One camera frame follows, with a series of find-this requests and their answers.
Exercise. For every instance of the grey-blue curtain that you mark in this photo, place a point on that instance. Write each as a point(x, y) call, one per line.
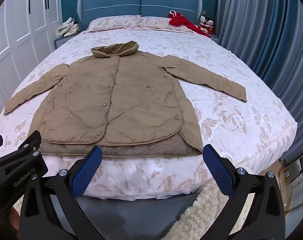
point(266, 30)

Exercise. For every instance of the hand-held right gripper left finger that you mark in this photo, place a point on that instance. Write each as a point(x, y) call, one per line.
point(87, 172)

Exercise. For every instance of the cream shaggy rug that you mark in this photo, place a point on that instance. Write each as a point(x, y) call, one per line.
point(191, 220)

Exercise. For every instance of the plush doll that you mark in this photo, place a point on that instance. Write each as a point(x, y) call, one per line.
point(202, 20)
point(209, 24)

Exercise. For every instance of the red garment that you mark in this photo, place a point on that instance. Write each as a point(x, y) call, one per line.
point(177, 20)

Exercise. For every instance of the blue nightstand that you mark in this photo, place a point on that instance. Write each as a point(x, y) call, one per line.
point(214, 38)
point(62, 41)

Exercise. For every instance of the floral pillow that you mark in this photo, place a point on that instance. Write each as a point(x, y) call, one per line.
point(154, 22)
point(111, 22)

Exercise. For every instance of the bed with floral cover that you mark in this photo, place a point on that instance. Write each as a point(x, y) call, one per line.
point(229, 80)

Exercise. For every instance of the folded cream cloth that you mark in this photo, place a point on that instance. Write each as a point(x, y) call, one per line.
point(69, 27)

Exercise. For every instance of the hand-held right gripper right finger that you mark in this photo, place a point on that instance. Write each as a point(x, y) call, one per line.
point(219, 170)

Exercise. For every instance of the blue padded headboard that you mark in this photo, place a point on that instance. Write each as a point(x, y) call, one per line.
point(166, 2)

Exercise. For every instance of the khaki quilted jacket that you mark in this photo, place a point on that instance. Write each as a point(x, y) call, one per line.
point(131, 97)

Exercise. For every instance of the grey box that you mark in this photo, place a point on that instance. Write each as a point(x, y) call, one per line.
point(295, 171)

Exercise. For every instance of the white wardrobe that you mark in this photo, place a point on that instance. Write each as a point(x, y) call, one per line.
point(16, 30)

